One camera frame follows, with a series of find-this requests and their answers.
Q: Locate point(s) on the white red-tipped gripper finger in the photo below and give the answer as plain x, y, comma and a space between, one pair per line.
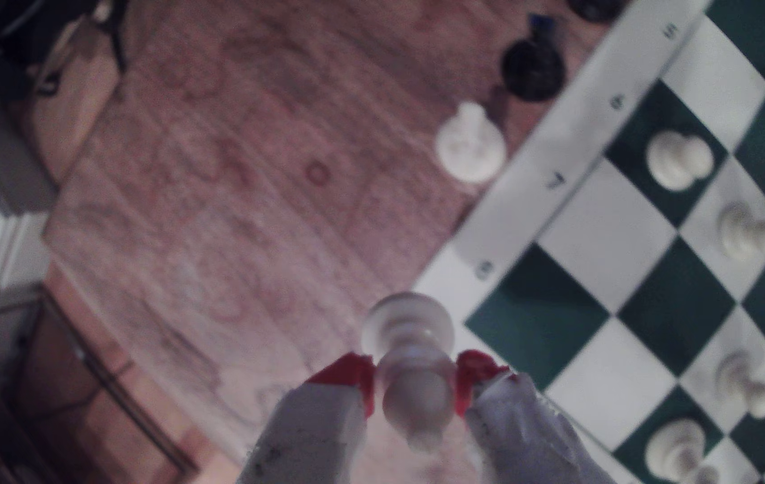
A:
318, 430
524, 437

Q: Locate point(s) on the white pawn with base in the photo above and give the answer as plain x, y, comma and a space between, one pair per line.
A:
416, 376

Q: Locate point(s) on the white king piece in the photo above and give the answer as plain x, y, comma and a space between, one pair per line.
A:
675, 450

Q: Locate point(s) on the green white chess mat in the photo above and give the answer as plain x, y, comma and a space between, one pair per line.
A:
577, 158

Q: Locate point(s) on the white captured chess piece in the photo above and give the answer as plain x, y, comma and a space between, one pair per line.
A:
470, 144

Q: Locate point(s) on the black captured chess piece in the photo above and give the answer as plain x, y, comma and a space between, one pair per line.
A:
596, 7
532, 67

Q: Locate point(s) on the dark metal frame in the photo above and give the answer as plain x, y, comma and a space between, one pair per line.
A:
100, 383

